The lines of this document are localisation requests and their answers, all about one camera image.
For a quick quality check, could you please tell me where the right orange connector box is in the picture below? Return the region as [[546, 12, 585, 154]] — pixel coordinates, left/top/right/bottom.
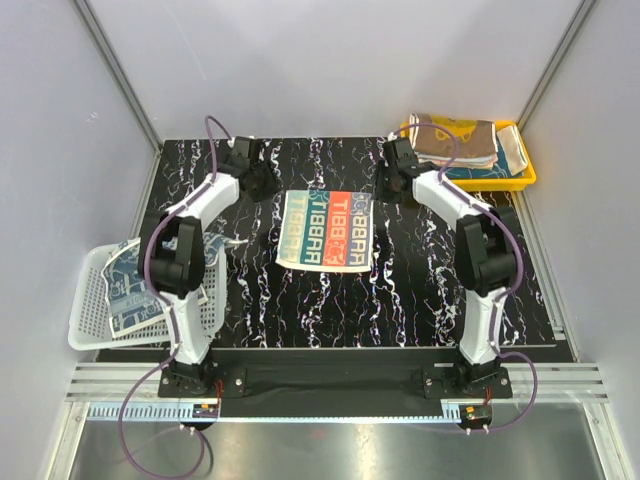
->
[[461, 404, 493, 427]]

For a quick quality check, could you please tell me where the blue white patterned towel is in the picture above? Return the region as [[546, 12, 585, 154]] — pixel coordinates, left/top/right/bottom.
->
[[101, 231, 245, 342]]

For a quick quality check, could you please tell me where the light blue white towel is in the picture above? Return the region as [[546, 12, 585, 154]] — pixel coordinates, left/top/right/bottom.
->
[[416, 151, 498, 169]]

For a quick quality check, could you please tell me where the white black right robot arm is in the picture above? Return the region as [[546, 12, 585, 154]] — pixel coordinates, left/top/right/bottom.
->
[[374, 136, 524, 397]]

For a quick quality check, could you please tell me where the yellow brown bear towel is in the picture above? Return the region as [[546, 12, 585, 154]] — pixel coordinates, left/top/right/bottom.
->
[[408, 113, 497, 156]]

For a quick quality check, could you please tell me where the white plastic laundry basket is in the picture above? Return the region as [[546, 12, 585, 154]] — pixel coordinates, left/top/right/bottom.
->
[[68, 244, 227, 351]]

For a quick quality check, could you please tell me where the orange connector box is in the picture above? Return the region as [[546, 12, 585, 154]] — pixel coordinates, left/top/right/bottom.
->
[[461, 404, 493, 427], [192, 403, 220, 419]]

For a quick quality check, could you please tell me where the striped rabbit text towel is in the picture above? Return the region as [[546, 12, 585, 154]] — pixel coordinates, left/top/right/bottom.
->
[[276, 190, 373, 273]]

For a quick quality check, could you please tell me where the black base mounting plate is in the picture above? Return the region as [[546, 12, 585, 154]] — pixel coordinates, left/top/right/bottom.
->
[[159, 347, 513, 400]]

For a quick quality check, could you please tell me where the pink white rabbit towel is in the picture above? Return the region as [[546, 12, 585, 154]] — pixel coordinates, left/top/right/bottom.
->
[[418, 154, 498, 170]]

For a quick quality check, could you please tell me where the left orange connector box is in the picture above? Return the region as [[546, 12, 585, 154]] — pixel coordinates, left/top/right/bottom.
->
[[192, 403, 220, 419]]

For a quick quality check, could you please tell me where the aluminium frame rail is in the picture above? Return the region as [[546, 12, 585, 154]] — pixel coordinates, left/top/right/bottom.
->
[[66, 362, 608, 403]]

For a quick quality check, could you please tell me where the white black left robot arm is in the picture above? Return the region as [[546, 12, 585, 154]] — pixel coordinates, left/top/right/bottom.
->
[[138, 137, 280, 396]]

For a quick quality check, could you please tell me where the yellow plastic tray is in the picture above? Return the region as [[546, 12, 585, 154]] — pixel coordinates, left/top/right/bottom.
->
[[396, 113, 536, 191]]

